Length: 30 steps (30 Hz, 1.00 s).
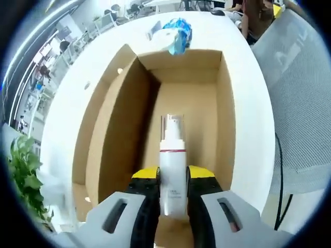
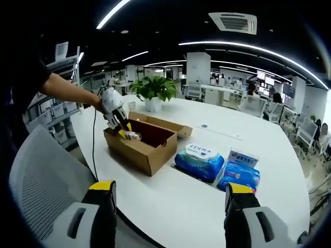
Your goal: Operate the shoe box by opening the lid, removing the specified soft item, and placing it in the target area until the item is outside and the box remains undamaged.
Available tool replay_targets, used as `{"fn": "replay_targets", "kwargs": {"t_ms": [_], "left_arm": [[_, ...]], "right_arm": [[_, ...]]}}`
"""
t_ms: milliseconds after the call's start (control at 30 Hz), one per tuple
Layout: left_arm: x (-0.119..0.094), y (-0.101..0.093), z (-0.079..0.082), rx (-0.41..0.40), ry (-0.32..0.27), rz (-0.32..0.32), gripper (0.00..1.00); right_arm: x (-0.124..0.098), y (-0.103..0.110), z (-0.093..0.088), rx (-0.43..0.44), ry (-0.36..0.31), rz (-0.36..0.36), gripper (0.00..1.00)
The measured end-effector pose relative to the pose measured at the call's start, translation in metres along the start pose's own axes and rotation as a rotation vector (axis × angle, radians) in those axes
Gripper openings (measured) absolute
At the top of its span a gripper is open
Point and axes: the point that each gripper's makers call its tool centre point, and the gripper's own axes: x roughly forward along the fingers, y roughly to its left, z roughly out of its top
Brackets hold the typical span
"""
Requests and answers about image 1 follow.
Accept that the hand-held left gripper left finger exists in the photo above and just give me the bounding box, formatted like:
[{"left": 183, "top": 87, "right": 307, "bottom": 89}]
[{"left": 85, "top": 166, "right": 161, "bottom": 248}]

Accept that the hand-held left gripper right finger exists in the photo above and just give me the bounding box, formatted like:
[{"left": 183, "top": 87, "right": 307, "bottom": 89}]
[{"left": 186, "top": 165, "right": 262, "bottom": 248}]

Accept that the white pump bottle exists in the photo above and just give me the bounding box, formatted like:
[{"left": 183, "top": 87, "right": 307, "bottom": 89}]
[{"left": 159, "top": 113, "right": 187, "bottom": 218}]

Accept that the blue soft item bag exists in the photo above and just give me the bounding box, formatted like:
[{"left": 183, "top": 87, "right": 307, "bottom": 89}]
[{"left": 149, "top": 17, "right": 193, "bottom": 55}]

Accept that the brown cardboard shoe box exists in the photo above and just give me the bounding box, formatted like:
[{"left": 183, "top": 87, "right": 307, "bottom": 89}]
[{"left": 71, "top": 43, "right": 237, "bottom": 248}]

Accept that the white mesh chair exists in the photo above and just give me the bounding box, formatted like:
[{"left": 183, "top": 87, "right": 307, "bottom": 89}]
[{"left": 251, "top": 11, "right": 330, "bottom": 197}]

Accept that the green plant in white pot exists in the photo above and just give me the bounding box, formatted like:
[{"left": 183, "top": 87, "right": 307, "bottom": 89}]
[{"left": 6, "top": 135, "right": 77, "bottom": 229}]

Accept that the group of white office chairs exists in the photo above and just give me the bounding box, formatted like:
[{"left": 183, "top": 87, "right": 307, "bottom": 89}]
[{"left": 77, "top": 0, "right": 161, "bottom": 34}]

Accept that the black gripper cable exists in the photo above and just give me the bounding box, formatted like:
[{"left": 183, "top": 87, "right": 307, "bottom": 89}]
[{"left": 274, "top": 131, "right": 295, "bottom": 231}]

